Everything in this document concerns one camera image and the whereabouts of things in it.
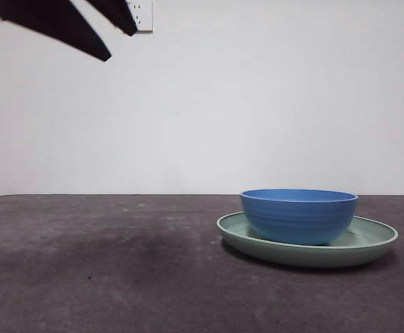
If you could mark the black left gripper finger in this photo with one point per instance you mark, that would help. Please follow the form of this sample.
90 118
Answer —
116 14
52 21

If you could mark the blue ribbed bowl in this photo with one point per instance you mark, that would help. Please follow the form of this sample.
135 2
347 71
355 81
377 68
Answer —
298 222

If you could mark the green round plate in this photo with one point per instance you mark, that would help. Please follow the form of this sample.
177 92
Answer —
305 256

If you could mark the white wall socket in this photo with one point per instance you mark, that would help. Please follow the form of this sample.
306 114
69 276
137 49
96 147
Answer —
146 19

